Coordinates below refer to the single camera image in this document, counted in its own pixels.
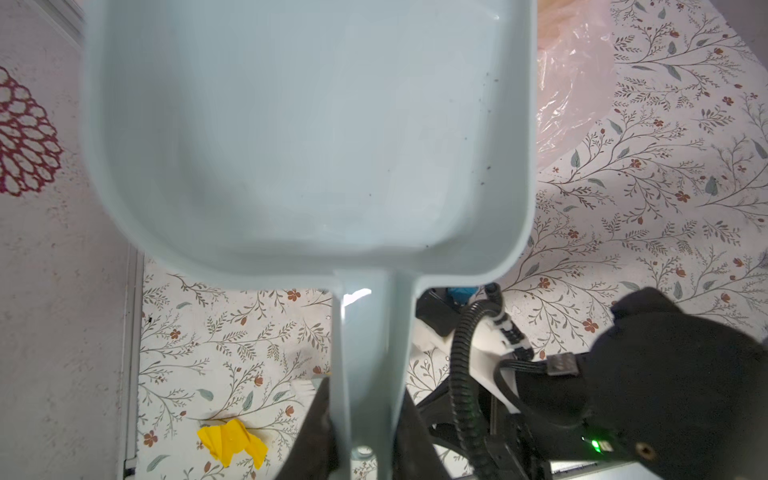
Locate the yellow paper scrap left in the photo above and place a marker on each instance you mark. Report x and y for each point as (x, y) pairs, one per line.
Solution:
(225, 441)

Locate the cream bin with plastic liner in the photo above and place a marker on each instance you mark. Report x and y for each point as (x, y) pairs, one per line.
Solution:
(576, 74)

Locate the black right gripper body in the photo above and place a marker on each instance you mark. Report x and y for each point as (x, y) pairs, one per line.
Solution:
(489, 430)

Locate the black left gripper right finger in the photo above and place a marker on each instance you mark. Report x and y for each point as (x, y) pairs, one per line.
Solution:
(414, 455)

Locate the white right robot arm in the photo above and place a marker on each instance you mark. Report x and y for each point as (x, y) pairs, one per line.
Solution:
(683, 396)

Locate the light blue plastic dustpan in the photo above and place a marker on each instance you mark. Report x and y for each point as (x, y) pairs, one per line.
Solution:
(373, 149)

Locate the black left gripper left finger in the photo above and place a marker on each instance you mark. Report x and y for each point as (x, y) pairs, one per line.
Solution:
(313, 454)

